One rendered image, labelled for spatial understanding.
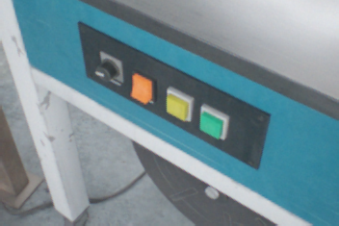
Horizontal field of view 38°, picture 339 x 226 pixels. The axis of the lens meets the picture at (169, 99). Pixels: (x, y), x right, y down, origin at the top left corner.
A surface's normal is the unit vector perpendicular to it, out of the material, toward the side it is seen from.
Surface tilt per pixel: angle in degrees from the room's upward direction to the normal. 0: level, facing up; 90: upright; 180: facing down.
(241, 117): 90
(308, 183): 90
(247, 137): 90
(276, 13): 0
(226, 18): 0
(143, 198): 0
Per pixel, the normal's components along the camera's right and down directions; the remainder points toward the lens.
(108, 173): 0.00, -0.69
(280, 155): -0.59, 0.59
